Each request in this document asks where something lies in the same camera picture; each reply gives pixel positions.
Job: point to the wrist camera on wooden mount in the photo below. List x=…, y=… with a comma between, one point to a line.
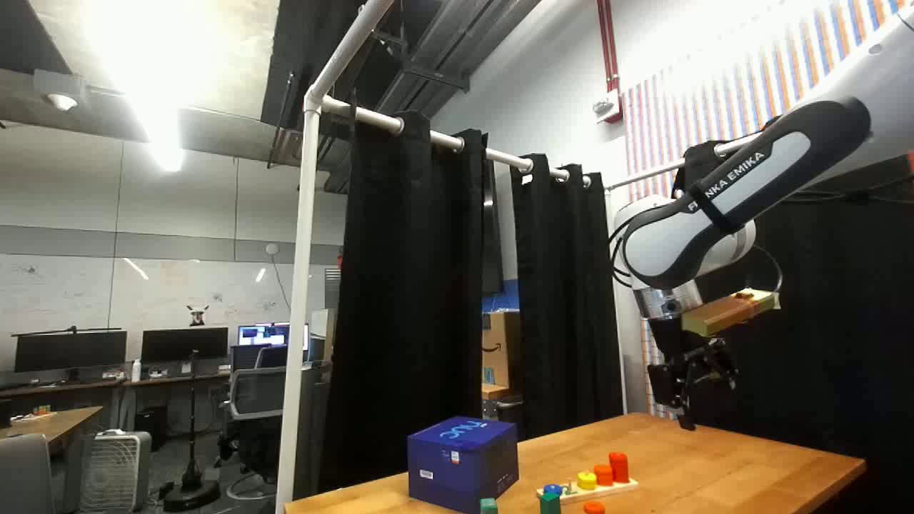
x=727, y=313

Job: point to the black monitor right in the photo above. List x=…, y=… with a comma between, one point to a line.
x=183, y=343

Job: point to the short orange cylinder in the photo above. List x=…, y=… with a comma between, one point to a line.
x=603, y=476

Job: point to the yellow cylinder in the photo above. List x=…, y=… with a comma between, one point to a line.
x=585, y=480

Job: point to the black curtain left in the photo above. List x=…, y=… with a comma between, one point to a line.
x=405, y=350

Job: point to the wooden table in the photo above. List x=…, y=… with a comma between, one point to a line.
x=677, y=472

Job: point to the tall orange cylinder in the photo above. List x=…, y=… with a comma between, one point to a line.
x=618, y=463

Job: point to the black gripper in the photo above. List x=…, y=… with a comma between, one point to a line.
x=690, y=366

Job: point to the black monitor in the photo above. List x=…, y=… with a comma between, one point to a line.
x=70, y=350
x=183, y=343

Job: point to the blue cardboard box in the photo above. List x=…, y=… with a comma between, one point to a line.
x=460, y=462

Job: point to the wooden peg board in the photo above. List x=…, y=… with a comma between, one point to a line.
x=577, y=493

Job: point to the green block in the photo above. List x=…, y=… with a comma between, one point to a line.
x=487, y=506
x=548, y=506

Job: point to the blue cylinder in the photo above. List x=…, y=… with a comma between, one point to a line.
x=551, y=493

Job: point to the grey office chair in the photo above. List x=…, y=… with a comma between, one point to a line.
x=253, y=430

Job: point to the black monitor left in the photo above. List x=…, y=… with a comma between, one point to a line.
x=70, y=350

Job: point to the white box fan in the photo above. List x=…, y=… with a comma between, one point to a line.
x=116, y=472

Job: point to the black curtain right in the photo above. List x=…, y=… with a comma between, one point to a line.
x=567, y=303

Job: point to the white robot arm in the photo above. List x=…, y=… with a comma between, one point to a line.
x=855, y=118

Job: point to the flat orange disc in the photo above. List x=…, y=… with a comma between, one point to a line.
x=593, y=510

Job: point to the black curtain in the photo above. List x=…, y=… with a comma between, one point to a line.
x=405, y=350
x=567, y=303

